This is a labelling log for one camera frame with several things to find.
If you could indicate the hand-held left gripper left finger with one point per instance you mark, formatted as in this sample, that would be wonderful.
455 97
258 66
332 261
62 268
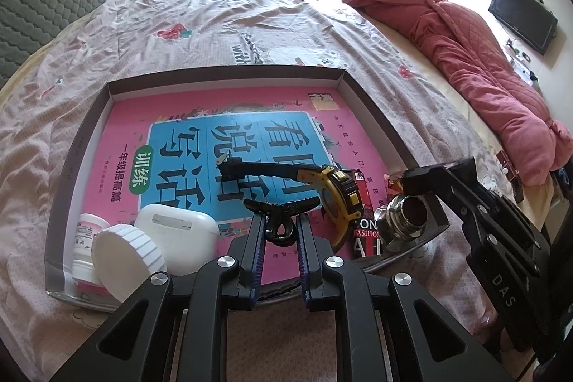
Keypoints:
253 270

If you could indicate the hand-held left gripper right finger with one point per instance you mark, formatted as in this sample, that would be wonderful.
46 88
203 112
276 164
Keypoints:
309 274

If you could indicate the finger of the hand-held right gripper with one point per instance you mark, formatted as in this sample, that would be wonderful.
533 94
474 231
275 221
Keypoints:
429 180

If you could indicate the black plastic clip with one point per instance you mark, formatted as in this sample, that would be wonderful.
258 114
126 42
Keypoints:
280 230

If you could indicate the red and black lighter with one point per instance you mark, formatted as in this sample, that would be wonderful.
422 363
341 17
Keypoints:
367 232

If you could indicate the white earbuds case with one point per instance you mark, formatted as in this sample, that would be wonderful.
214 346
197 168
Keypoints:
179 234

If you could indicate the white ribbed lid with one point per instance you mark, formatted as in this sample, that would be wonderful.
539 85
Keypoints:
130 261

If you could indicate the white medicine bottle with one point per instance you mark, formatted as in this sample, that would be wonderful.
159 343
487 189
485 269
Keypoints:
85 236

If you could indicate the grey shallow cardboard box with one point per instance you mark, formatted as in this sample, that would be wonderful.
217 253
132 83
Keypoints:
83 140

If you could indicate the white television cabinet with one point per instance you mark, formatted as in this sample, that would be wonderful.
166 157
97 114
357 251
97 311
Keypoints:
523 60

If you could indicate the red quilted blanket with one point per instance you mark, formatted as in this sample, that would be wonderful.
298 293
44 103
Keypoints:
447 28

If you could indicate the pink and blue book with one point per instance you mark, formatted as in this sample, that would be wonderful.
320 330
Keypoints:
134 122

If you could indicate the black television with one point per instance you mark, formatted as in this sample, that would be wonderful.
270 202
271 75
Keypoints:
523 15

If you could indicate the pink floral bed sheet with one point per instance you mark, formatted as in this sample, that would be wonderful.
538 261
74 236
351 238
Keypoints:
134 42

